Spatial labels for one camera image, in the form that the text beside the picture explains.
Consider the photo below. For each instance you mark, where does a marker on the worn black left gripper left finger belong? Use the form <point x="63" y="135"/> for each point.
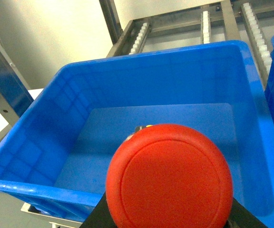
<point x="100" y="217"/>

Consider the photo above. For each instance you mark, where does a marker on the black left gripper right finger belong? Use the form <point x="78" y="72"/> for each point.
<point x="240" y="217"/>

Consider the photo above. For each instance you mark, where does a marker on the red push button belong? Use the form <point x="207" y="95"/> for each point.
<point x="169" y="176"/>

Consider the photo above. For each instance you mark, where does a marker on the blue crate upper shelf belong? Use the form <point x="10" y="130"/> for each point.
<point x="56" y="156"/>

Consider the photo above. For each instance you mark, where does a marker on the steel shelf rack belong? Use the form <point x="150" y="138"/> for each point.
<point x="223" y="21"/>

